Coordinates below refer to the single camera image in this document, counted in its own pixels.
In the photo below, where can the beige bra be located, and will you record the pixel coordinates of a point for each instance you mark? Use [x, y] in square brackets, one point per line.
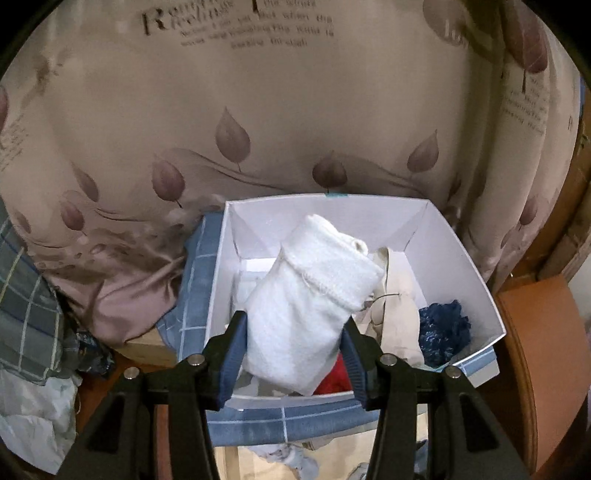
[401, 318]

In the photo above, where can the grey plaid cloth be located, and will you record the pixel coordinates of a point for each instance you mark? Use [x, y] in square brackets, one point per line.
[27, 314]

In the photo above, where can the cardboard box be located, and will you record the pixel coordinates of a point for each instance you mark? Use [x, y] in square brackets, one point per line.
[572, 221]

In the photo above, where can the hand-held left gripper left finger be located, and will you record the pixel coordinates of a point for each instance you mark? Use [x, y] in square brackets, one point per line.
[233, 353]

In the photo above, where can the beige leaf-print curtain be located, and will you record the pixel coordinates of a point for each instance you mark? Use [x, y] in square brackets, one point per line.
[277, 115]

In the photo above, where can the light wooden block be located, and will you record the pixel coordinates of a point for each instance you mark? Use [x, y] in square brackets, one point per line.
[147, 350]

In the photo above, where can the brown wooden stool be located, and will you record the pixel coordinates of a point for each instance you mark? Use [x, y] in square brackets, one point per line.
[545, 346]

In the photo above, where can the dark blue lace underwear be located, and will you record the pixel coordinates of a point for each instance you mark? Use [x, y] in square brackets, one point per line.
[441, 332]

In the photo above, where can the white box with checked cover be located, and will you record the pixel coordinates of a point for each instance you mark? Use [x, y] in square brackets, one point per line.
[443, 249]

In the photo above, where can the white crumpled cloth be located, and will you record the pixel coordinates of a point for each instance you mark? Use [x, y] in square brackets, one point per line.
[32, 415]

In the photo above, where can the red underwear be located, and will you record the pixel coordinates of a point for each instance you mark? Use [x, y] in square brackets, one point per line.
[334, 378]

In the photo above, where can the white terry sock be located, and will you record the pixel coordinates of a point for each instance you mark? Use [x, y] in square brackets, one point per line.
[300, 314]

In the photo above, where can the dark patterned cloth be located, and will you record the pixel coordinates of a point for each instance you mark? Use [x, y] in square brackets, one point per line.
[92, 353]

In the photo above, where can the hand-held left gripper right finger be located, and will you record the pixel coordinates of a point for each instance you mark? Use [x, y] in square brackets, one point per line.
[356, 362]

